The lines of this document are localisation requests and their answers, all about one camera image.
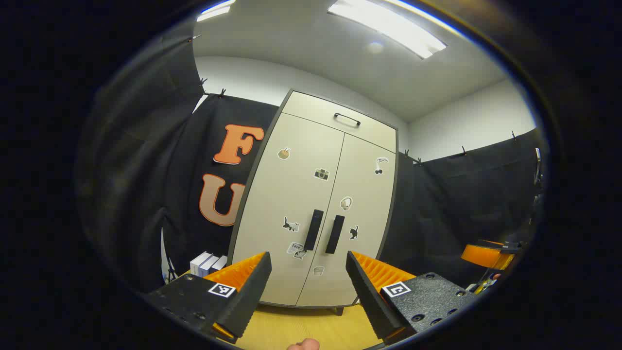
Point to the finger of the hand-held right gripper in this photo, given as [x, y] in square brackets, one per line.
[483, 286]
[486, 256]

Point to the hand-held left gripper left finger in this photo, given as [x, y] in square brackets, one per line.
[248, 296]

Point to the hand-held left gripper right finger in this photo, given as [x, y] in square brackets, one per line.
[369, 296]

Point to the white double-door shoe cabinet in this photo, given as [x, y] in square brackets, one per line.
[252, 194]

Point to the white cabinet drawer front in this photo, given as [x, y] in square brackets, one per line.
[316, 109]

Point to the small white box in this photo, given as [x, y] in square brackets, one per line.
[219, 263]
[199, 262]
[210, 265]

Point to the black backdrop cloth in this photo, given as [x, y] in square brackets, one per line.
[194, 146]
[131, 170]
[461, 194]

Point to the grey metal stand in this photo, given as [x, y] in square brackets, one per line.
[538, 167]

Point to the long ceiling light panel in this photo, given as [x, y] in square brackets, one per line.
[216, 9]
[388, 26]

